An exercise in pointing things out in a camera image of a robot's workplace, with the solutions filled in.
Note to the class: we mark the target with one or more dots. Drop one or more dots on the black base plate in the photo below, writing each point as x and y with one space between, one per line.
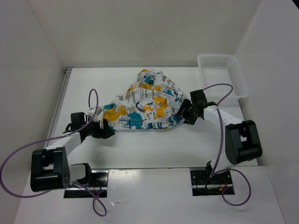
203 185
97 185

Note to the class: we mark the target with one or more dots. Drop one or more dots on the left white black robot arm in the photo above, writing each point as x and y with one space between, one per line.
50 169

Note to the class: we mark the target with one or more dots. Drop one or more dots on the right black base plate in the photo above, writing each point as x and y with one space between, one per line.
203 185

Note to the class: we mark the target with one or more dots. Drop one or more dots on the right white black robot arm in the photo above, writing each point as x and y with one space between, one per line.
239 139

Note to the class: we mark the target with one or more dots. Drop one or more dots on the white perforated plastic basket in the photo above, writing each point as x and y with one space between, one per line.
222 69

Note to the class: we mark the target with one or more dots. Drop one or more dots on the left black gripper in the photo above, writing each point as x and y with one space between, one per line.
105 133

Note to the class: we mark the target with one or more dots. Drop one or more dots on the white teal yellow patterned shorts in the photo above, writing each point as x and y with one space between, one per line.
152 102

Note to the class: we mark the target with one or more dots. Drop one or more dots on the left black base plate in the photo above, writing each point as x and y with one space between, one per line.
97 185

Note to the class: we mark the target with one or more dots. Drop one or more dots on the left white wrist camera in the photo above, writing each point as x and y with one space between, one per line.
95 113

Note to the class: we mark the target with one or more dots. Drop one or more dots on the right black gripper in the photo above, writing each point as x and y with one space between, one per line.
186 104

